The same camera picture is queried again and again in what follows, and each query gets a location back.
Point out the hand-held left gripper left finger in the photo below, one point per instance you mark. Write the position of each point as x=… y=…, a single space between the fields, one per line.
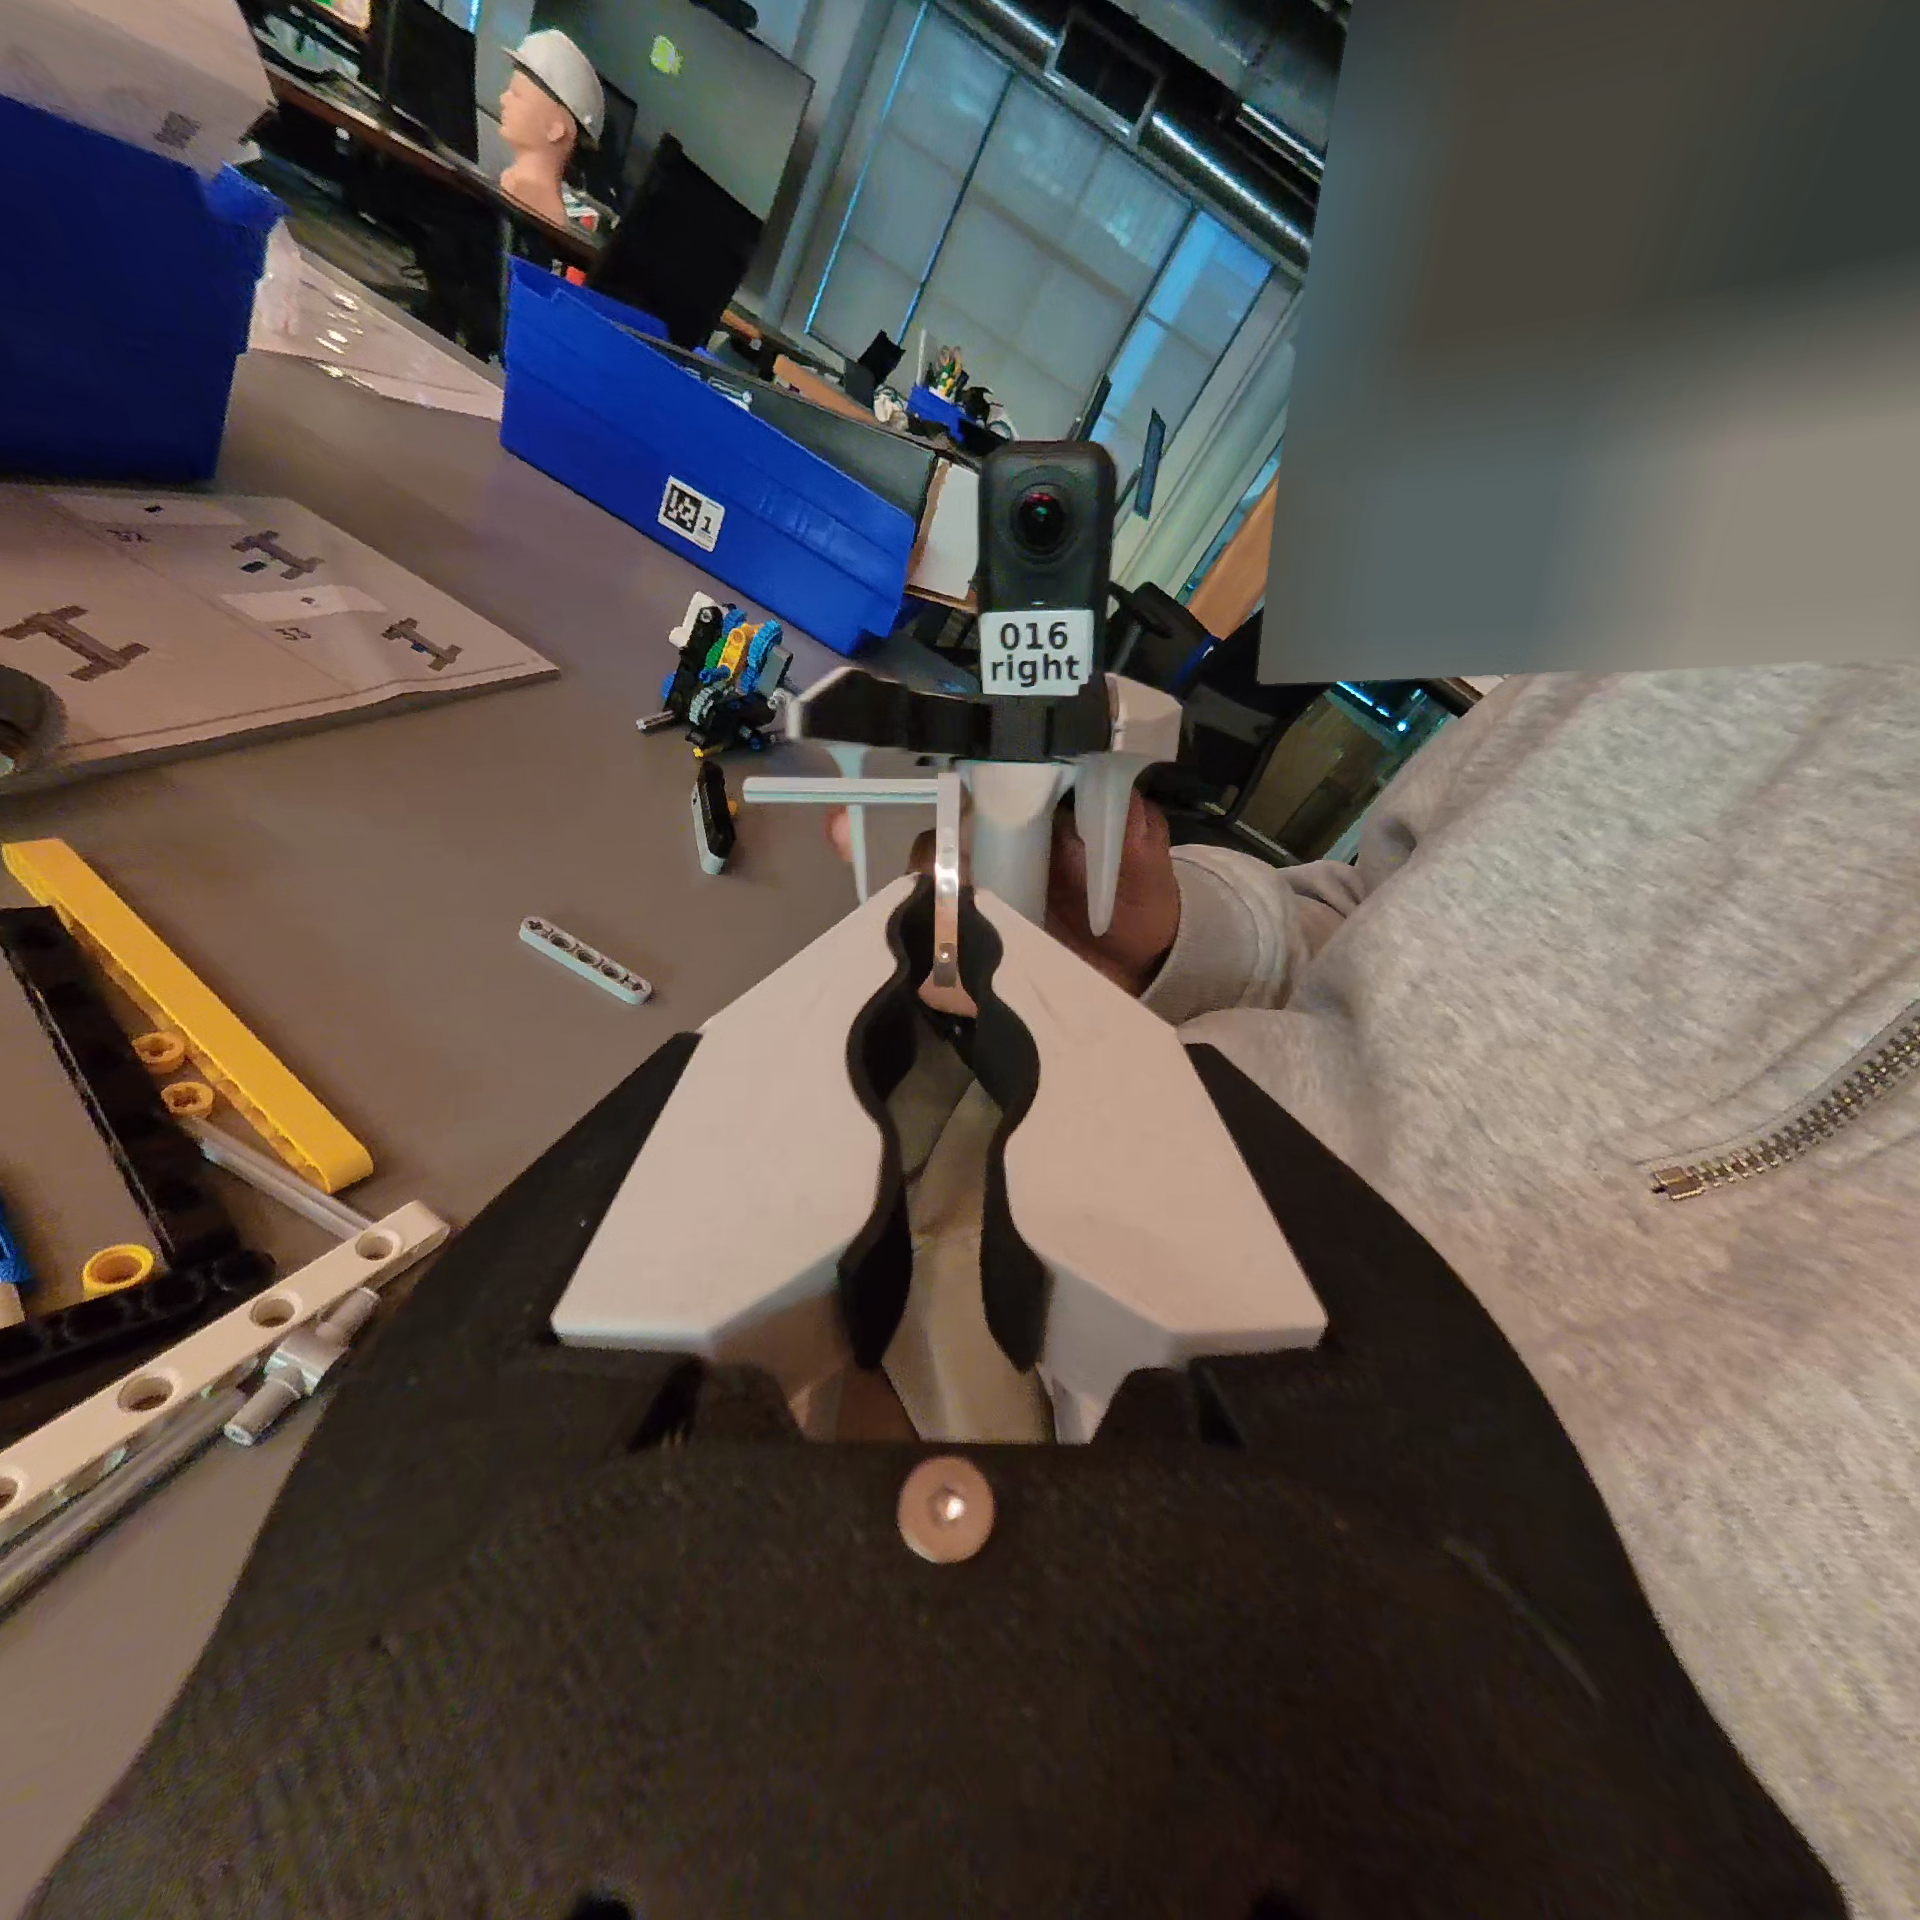
x=721 y=1184

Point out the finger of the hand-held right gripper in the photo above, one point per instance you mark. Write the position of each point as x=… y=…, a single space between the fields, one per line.
x=1147 y=728
x=902 y=714

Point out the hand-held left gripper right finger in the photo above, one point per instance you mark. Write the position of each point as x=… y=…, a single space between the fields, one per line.
x=1154 y=1184

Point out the thin grey lego beam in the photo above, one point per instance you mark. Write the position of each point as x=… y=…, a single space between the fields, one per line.
x=954 y=900

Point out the person's right forearm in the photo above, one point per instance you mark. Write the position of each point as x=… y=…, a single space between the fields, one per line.
x=1277 y=931

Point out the small colourful lego assembly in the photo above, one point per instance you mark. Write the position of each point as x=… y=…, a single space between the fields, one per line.
x=721 y=674

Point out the black and white lego piece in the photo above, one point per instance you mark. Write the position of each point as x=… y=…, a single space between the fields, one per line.
x=713 y=818

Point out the small grey lego beam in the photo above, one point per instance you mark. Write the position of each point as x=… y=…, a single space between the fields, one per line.
x=585 y=960

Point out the grey lego axle connector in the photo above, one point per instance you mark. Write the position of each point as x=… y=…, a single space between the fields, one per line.
x=307 y=1358

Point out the short grey lego axle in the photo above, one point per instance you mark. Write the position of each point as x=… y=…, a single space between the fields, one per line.
x=270 y=1178

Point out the orange lego bush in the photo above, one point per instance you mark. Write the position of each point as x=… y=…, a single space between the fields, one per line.
x=159 y=1048
x=118 y=1272
x=187 y=1098

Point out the white lego beam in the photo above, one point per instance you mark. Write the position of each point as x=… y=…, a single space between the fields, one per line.
x=210 y=1365

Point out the yellow lego beam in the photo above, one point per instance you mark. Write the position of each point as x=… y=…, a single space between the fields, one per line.
x=182 y=1004

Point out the long black lego beam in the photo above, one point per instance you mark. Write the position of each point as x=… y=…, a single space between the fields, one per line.
x=106 y=1078

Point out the short black lego beam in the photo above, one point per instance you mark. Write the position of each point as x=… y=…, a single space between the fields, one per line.
x=90 y=1336

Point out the lego instruction booklet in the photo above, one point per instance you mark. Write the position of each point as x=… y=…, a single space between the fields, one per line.
x=224 y=629

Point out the long grey lego axle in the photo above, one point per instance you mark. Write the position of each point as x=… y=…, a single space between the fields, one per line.
x=106 y=1515

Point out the blue lego pin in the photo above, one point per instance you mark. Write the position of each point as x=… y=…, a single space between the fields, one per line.
x=11 y=1243

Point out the person's right hand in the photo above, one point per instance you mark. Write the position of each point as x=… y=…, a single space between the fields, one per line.
x=1147 y=885

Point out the black office chair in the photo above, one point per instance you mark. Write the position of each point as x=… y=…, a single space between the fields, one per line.
x=1171 y=638

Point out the blue pen holder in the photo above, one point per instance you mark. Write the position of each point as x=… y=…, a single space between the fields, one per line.
x=943 y=402

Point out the wooden door panel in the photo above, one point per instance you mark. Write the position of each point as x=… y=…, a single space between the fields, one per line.
x=1238 y=586

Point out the black box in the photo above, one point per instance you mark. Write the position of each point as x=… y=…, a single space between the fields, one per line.
x=839 y=450

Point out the blue bin with tag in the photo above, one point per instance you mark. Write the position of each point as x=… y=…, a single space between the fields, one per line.
x=630 y=434

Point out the black monitor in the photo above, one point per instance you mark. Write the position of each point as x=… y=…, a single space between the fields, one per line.
x=434 y=75
x=674 y=240

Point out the large dark display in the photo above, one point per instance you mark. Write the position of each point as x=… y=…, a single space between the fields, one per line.
x=721 y=89

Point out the mannequin head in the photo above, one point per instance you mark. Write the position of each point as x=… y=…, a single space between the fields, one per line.
x=534 y=149

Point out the loose paper sheets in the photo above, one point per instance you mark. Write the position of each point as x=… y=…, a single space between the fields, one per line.
x=376 y=339

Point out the white hard hat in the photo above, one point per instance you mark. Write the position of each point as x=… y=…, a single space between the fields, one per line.
x=562 y=75

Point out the long wooden desk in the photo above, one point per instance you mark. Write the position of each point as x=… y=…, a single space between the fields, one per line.
x=451 y=165

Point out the large blue storage bin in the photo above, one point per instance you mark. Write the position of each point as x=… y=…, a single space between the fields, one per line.
x=106 y=300

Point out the white paper box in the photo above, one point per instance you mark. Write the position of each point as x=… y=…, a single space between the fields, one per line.
x=119 y=75

